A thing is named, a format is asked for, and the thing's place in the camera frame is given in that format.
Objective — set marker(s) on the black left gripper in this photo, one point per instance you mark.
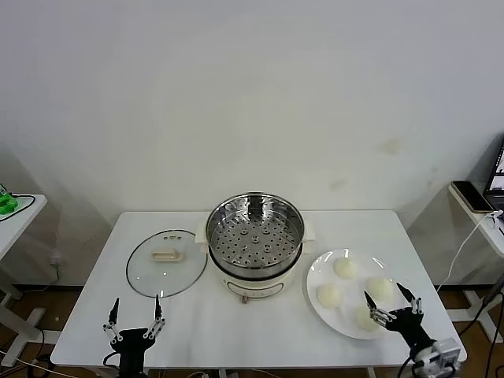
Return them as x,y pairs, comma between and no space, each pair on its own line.
134,339

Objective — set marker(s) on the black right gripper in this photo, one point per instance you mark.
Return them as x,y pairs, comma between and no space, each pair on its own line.
407,325

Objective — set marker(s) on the white steamed baozi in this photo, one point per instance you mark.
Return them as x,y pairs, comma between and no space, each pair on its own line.
329,295
380,288
345,268
364,319

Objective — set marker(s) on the round glass pot lid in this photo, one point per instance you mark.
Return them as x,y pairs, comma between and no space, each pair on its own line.
165,275

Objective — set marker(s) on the stainless steel steamer basket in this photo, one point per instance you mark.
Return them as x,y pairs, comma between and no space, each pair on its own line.
252,244

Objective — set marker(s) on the large white round plate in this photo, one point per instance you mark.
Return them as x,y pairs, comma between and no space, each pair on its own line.
350,294

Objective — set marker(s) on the white side table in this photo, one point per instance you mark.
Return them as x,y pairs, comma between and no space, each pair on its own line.
494,240
15,232

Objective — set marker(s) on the cream electric cooking pot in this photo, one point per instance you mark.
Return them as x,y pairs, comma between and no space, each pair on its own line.
256,289

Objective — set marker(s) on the black phone tan case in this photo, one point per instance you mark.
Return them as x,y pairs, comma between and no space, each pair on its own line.
472,195

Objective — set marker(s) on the green plastic bottle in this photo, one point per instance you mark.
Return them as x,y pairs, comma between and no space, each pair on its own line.
6,201

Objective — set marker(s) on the white wall socket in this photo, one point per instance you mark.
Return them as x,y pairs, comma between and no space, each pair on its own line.
55,260

